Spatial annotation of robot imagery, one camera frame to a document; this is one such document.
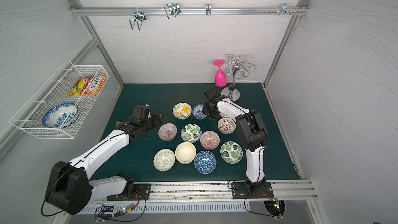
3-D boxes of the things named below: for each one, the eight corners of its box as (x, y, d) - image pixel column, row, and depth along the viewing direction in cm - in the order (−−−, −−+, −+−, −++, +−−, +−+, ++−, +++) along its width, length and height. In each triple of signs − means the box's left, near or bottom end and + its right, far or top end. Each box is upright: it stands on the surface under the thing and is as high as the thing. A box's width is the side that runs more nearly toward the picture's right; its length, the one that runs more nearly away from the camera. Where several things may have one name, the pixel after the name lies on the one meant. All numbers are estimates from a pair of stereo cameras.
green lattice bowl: (153, 172, 80) (151, 169, 77) (157, 151, 87) (155, 148, 84) (174, 172, 80) (173, 169, 77) (176, 151, 87) (175, 148, 84)
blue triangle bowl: (194, 173, 81) (193, 171, 77) (194, 153, 87) (194, 150, 84) (216, 173, 81) (217, 171, 77) (215, 153, 88) (216, 150, 84)
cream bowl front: (174, 164, 82) (174, 162, 79) (177, 144, 89) (176, 141, 86) (195, 164, 82) (195, 162, 79) (196, 144, 89) (196, 141, 86)
